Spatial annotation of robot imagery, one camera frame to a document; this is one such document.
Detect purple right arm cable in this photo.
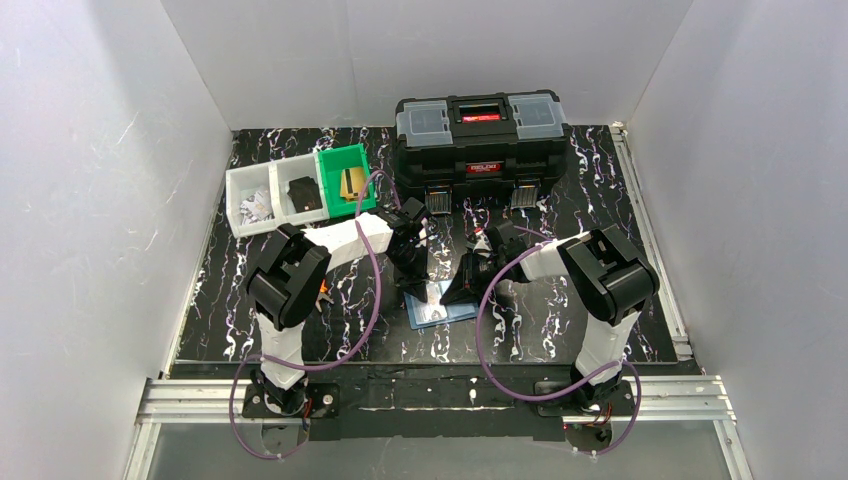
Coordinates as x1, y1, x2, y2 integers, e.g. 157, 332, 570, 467
474, 223, 643, 458

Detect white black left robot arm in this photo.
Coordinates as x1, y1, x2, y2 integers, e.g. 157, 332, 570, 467
246, 199, 429, 417

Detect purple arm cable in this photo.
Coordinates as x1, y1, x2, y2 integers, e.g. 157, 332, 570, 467
226, 170, 402, 462
474, 223, 643, 458

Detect patterned card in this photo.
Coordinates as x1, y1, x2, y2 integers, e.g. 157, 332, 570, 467
415, 282, 448, 325

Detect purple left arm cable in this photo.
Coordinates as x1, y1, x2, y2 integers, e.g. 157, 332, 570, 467
226, 170, 402, 462

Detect white bin with patterned cards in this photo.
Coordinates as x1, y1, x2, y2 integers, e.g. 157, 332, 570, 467
225, 163, 276, 238

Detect blue leather card holder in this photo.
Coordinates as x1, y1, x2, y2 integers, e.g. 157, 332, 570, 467
404, 280, 479, 330

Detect green plastic bin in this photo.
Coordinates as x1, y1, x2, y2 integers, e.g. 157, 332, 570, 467
318, 144, 376, 218

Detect black card in white bin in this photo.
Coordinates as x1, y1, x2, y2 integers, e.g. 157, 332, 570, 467
287, 176, 323, 213

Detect black toolbox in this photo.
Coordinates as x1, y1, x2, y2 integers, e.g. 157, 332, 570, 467
392, 89, 577, 214

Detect gold card in green bin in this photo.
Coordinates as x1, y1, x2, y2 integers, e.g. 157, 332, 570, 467
340, 166, 369, 202

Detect yellow black handled pliers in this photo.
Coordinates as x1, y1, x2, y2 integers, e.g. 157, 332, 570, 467
315, 281, 334, 313

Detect patterned cards in white bin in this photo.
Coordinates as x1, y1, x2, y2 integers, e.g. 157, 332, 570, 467
239, 188, 274, 225

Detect white bin with black card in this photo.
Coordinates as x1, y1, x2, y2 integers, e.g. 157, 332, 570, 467
270, 153, 330, 226

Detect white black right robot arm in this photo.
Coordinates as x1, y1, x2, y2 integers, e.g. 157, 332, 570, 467
440, 220, 660, 408

